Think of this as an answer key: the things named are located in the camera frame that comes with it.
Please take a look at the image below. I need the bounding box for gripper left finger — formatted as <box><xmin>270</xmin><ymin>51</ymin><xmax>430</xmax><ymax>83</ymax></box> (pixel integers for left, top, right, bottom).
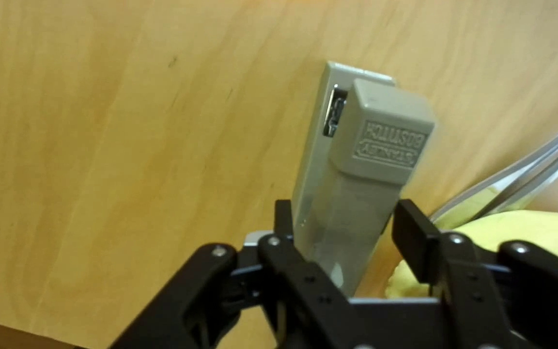
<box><xmin>108</xmin><ymin>199</ymin><xmax>352</xmax><ymax>349</ymax></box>

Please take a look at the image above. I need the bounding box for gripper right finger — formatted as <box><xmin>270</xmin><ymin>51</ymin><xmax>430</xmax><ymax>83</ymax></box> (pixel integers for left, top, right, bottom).
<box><xmin>392</xmin><ymin>199</ymin><xmax>558</xmax><ymax>349</ymax></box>

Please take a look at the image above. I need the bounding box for grey stapler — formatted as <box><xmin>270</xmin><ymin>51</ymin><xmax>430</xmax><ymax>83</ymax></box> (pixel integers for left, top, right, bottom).
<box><xmin>244</xmin><ymin>61</ymin><xmax>435</xmax><ymax>297</ymax></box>

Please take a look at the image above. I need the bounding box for clear plastic sleeve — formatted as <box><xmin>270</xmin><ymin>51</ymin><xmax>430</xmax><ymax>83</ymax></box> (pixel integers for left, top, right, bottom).
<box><xmin>428</xmin><ymin>111</ymin><xmax>558</xmax><ymax>228</ymax></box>

